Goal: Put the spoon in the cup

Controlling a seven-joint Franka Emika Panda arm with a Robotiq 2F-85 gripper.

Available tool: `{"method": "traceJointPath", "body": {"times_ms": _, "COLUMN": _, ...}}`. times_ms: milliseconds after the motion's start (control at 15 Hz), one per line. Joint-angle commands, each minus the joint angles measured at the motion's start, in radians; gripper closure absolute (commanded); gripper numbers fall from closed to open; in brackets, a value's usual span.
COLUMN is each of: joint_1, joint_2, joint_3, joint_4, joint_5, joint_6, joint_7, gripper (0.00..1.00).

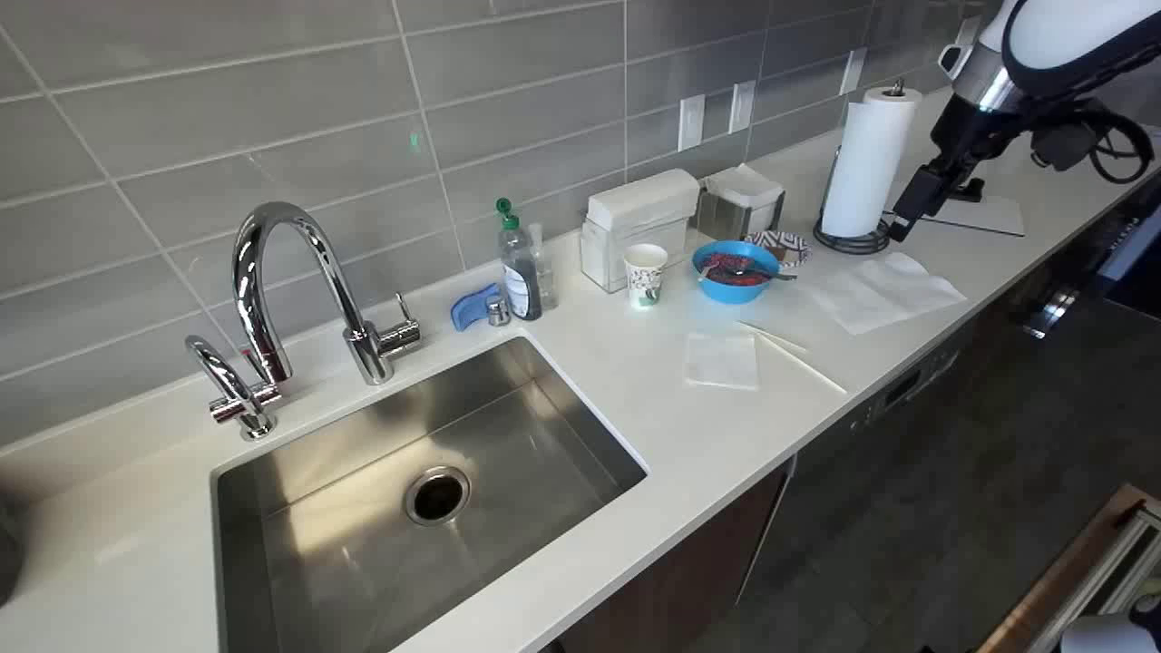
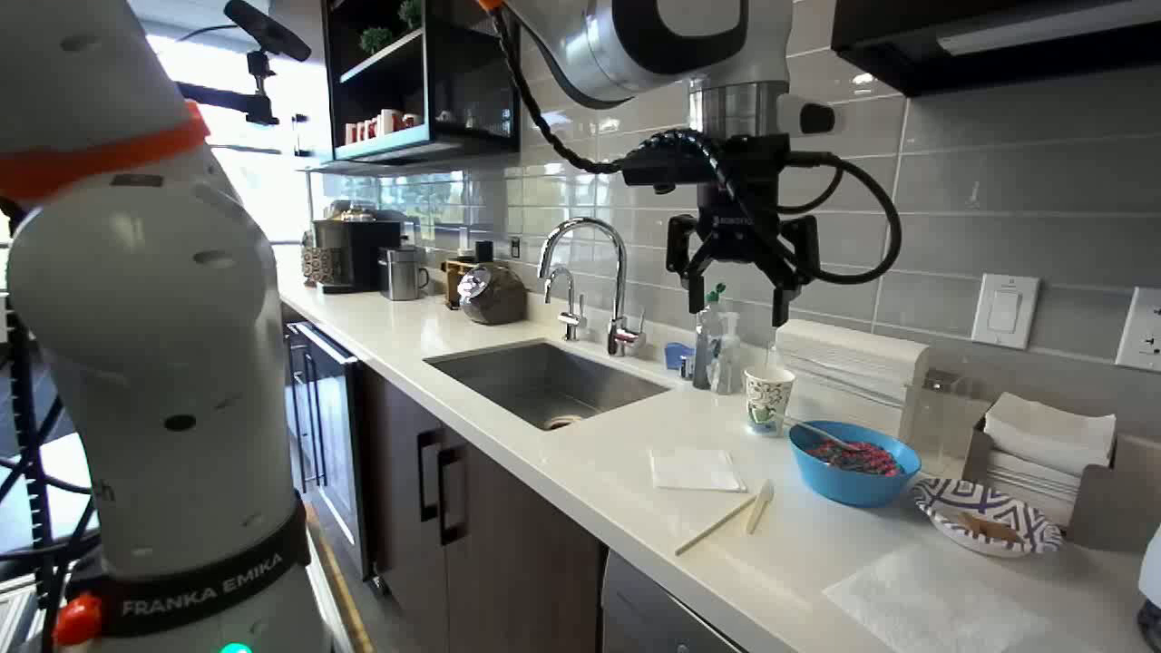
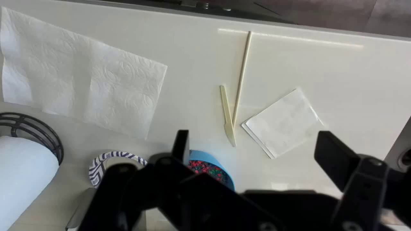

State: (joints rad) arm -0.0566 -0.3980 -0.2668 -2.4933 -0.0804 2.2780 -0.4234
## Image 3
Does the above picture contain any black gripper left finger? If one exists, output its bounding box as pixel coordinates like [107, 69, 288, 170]
[78, 128, 284, 231]

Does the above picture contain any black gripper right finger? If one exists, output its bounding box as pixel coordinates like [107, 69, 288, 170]
[313, 129, 411, 231]

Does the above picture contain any blue patterned paper plate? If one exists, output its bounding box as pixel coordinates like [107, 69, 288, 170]
[87, 150, 149, 189]

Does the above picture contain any blue bowl of coloured beads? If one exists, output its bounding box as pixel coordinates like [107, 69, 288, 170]
[187, 148, 236, 191]

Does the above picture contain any small square white napkin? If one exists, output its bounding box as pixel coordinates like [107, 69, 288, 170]
[240, 87, 325, 160]

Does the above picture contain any white paper towel roll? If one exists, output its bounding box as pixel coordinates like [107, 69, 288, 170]
[0, 134, 60, 231]

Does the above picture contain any large white paper towel sheet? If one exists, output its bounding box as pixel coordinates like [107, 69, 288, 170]
[0, 5, 168, 141]

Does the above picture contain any long wooden stick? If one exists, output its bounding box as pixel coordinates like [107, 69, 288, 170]
[231, 29, 254, 125]

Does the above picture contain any black wire towel roll holder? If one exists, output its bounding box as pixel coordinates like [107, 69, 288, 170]
[0, 111, 65, 165]

